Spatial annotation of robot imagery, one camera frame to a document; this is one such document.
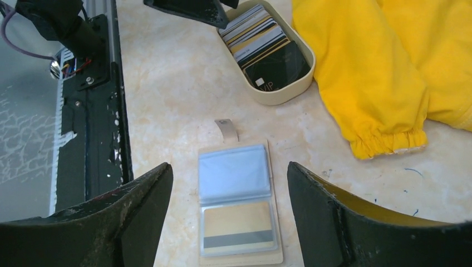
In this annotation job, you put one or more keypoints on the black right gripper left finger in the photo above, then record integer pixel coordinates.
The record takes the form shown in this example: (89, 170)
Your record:
(119, 228)

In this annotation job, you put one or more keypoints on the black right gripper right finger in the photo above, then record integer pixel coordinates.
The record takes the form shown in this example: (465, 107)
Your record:
(338, 228)

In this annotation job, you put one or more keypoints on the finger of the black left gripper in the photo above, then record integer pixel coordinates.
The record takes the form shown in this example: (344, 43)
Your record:
(210, 12)

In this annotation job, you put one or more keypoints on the gold credit card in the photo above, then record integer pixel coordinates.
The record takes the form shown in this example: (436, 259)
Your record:
(238, 227)

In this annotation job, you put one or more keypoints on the beige card holder wallet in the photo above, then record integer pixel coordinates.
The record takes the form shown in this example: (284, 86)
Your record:
(237, 172)

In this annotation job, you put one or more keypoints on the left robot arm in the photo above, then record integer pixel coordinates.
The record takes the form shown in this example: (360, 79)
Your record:
(60, 20)

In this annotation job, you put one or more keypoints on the stack of cards in tray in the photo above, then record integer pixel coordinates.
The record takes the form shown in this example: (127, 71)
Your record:
(253, 34)

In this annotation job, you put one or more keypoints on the black VIP front card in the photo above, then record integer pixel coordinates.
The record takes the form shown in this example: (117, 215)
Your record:
(277, 69)

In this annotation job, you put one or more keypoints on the yellow jacket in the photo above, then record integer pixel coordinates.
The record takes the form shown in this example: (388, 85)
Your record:
(384, 67)

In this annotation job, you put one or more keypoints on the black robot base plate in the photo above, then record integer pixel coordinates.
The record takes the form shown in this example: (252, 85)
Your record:
(91, 149)

